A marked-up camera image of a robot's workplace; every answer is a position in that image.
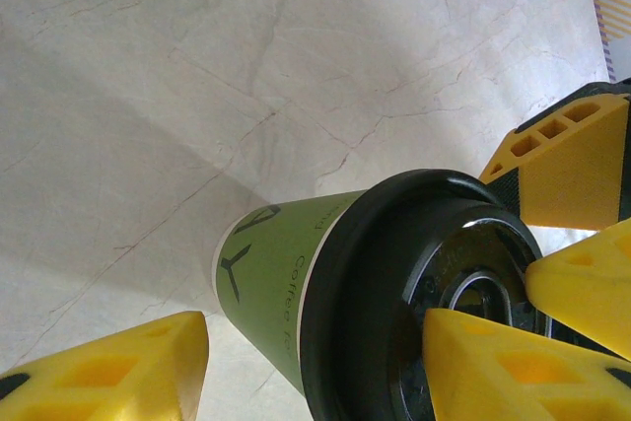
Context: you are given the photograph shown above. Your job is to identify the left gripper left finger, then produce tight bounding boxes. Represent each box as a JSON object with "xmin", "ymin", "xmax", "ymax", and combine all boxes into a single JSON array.
[{"xmin": 0, "ymin": 311, "xmax": 209, "ymax": 421}]

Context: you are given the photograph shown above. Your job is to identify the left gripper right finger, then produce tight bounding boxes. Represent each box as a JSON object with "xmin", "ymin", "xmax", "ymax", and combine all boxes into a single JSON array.
[{"xmin": 423, "ymin": 307, "xmax": 631, "ymax": 421}]

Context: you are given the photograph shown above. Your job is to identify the green paper coffee cup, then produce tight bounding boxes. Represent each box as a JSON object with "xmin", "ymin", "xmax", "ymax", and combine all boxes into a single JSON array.
[{"xmin": 213, "ymin": 187, "xmax": 371, "ymax": 395}]

